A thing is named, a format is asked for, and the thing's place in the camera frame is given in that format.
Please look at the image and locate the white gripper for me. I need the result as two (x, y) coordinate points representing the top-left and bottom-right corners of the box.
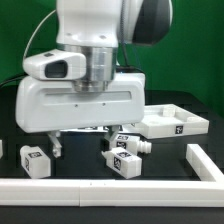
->
(15, 73), (145, 157)

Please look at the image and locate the white square table top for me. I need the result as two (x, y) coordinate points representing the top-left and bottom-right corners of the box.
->
(122, 104), (209, 139)

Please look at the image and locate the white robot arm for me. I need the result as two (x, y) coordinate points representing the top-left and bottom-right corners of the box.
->
(16, 0), (173, 157)

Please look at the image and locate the paper sheet with markers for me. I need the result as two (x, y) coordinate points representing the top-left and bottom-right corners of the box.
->
(62, 125), (131, 133)

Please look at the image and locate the white L-shaped fence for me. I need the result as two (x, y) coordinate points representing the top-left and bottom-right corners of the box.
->
(0, 144), (224, 207)

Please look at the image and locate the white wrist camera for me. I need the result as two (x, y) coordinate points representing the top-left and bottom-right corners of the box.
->
(23, 49), (86, 80)

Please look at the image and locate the grey cable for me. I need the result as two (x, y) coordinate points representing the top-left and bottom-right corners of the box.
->
(22, 9), (58, 64)

